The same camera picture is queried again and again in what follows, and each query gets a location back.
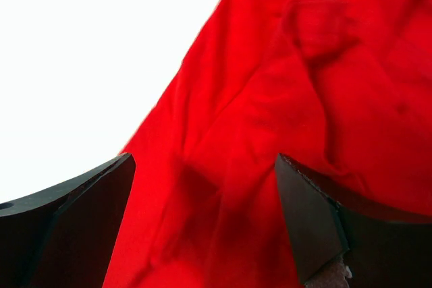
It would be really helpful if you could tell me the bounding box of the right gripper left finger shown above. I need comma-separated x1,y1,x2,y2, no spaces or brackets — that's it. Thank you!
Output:
1,153,136,288

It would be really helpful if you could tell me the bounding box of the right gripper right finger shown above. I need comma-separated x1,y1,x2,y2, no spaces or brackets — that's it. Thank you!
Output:
275,154,431,287

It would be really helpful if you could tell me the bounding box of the red t shirt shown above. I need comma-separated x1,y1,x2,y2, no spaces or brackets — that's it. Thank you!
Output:
103,0,431,287

